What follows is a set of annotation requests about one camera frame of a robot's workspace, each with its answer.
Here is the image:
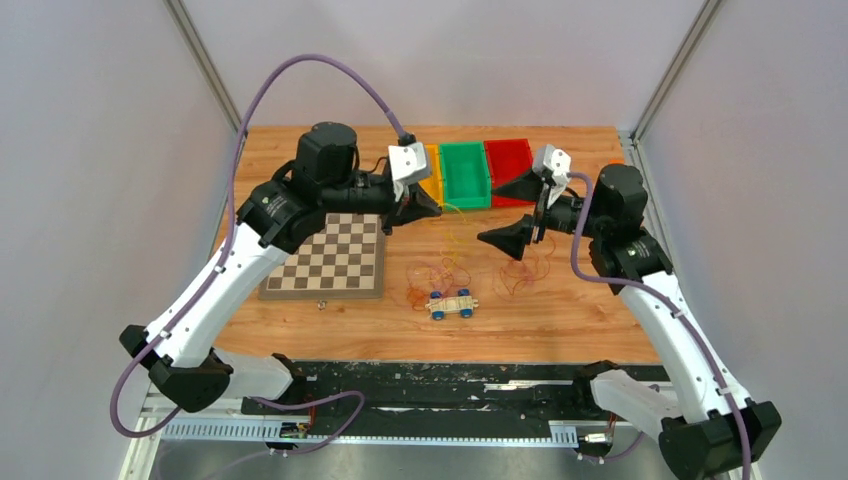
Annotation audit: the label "orange thin cable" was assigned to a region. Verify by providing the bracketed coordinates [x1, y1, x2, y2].
[405, 235, 554, 313]

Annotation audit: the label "wooden chessboard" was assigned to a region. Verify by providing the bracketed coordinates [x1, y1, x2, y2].
[258, 213, 386, 301]

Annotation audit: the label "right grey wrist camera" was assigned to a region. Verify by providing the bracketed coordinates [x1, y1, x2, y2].
[532, 144, 572, 187]

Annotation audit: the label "green plastic bin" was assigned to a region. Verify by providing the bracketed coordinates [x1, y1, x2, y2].
[439, 142, 492, 209]

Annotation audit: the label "wooden toy car blue wheels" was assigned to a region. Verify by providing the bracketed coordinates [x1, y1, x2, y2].
[425, 288, 479, 321]

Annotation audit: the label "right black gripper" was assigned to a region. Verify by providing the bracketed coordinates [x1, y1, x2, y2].
[475, 167, 606, 259]

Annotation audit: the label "yellow plastic bin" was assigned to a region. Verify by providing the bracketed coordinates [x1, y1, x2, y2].
[419, 144, 444, 207]

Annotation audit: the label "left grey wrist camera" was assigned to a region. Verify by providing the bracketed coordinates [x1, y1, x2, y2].
[388, 142, 432, 202]

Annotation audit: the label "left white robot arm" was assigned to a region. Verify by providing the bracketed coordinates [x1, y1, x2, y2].
[119, 122, 441, 414]

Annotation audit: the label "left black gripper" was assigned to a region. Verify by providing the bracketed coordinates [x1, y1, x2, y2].
[322, 174, 443, 237]

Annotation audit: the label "yellow thin cable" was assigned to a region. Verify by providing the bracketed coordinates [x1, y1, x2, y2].
[423, 201, 473, 293]

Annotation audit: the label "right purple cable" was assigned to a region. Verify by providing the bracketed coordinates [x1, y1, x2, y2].
[568, 172, 754, 480]

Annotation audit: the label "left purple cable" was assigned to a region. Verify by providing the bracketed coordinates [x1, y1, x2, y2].
[109, 54, 417, 457]

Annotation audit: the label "left aluminium frame post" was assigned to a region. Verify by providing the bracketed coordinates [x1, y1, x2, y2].
[163, 0, 242, 134]

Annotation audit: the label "aluminium frame post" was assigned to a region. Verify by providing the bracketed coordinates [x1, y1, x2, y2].
[631, 0, 725, 144]
[163, 0, 242, 134]

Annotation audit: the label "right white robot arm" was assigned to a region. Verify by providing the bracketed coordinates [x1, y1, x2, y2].
[479, 164, 782, 479]

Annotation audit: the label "right aluminium frame post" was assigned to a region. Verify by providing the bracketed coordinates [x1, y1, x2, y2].
[631, 0, 725, 144]

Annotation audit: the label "red plastic bin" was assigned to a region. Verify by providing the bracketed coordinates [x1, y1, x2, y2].
[483, 139, 532, 188]

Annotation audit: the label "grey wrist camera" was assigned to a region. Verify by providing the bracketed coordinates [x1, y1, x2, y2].
[532, 144, 572, 187]
[388, 142, 432, 202]

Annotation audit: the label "slotted grey cable duct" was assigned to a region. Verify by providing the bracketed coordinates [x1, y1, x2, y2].
[161, 417, 578, 448]

